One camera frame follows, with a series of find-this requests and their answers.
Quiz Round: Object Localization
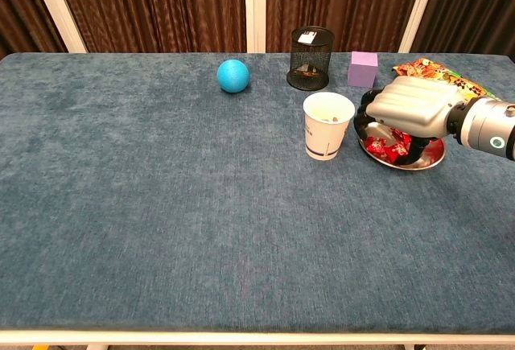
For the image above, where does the white partition post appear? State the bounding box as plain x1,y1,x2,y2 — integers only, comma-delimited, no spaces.
243,0,256,54
398,0,442,54
26,0,88,54
254,0,267,54

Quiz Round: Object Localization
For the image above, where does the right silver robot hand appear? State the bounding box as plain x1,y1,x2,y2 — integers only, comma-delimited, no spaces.
352,75,464,166

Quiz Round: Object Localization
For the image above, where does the steel bowl with candies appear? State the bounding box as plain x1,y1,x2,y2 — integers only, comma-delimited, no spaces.
357,118,447,171

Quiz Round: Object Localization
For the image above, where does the white paper cup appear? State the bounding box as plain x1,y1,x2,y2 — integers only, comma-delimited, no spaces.
303,92,356,162

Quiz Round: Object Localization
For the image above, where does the brown curtain panel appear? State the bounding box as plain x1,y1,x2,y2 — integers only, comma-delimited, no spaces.
410,0,515,61
265,0,427,54
0,0,68,60
51,0,247,54

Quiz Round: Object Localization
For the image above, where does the green orange snack bag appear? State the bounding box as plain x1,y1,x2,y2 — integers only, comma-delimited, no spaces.
392,57,500,100

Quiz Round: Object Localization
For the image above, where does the blue ball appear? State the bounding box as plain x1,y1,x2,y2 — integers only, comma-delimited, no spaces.
216,59,251,94

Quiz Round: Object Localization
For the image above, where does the purple cube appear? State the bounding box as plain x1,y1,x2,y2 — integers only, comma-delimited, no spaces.
347,51,379,88

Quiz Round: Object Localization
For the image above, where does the black cylindrical can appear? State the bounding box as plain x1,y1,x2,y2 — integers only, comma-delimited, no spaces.
286,26,336,91

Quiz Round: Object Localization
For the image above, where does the blue velvet table cloth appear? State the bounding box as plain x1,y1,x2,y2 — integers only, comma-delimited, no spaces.
0,51,515,335

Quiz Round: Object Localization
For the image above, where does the white table frame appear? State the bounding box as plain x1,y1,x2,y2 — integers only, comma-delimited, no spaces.
0,327,515,350

